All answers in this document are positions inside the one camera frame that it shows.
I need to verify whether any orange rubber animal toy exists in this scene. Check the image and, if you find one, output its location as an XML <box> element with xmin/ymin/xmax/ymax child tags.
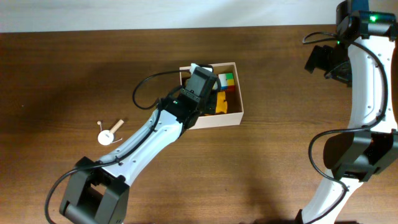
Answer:
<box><xmin>215</xmin><ymin>91</ymin><xmax>228</xmax><ymax>115</ymax></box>

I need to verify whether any colourful puzzle cube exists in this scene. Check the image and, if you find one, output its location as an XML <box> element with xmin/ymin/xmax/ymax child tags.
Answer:
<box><xmin>218</xmin><ymin>73</ymin><xmax>235</xmax><ymax>91</ymax></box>

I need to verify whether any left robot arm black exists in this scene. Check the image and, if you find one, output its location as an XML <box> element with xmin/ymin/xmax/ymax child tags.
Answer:
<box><xmin>59</xmin><ymin>64</ymin><xmax>219</xmax><ymax>223</ymax></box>

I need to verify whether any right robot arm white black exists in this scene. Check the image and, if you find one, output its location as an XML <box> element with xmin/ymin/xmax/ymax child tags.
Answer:
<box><xmin>295</xmin><ymin>0</ymin><xmax>397</xmax><ymax>223</ymax></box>

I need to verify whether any pink cardboard box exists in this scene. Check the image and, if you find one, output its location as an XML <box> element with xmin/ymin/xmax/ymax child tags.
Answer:
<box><xmin>191</xmin><ymin>62</ymin><xmax>244</xmax><ymax>129</ymax></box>

